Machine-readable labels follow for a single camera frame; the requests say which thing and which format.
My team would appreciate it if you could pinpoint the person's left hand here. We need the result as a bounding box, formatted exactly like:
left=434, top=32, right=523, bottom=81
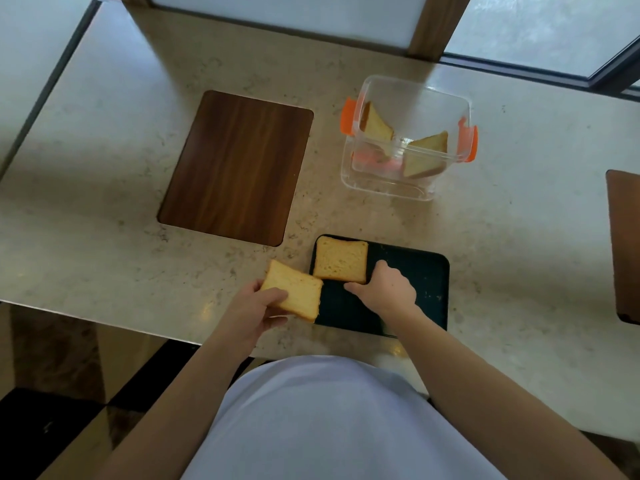
left=219, top=280, right=290, bottom=354

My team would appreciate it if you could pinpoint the person's right hand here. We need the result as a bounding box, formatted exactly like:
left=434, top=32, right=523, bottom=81
left=343, top=260, right=419, bottom=321

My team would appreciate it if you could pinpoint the toasted bread slice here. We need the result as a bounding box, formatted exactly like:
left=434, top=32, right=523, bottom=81
left=312, top=236, right=370, bottom=285
left=260, top=259, right=324, bottom=323
left=402, top=131, right=450, bottom=179
left=359, top=101, right=395, bottom=143

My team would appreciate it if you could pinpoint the person's left forearm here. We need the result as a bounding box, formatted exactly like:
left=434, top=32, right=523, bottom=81
left=94, top=331, right=259, bottom=480

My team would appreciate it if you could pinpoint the person's right forearm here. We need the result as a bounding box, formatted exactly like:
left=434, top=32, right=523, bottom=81
left=382, top=304, right=629, bottom=480

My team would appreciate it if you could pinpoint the black rectangular tray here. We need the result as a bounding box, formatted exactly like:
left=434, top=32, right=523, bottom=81
left=308, top=234, right=450, bottom=338

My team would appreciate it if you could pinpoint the brown wooden placemat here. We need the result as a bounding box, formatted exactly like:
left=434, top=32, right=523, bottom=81
left=605, top=169, right=640, bottom=326
left=157, top=90, right=315, bottom=247

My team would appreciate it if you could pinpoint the person's white shirt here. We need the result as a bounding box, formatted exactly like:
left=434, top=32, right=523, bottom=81
left=181, top=355, right=507, bottom=480

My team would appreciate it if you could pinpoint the clear container with orange handles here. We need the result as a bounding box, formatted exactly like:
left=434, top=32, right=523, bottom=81
left=340, top=75, right=479, bottom=202

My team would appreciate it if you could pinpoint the wooden window post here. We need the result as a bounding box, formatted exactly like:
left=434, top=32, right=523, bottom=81
left=406, top=0, right=474, bottom=61

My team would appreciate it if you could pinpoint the dark window frame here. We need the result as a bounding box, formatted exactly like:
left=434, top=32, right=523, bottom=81
left=441, top=39, right=640, bottom=101

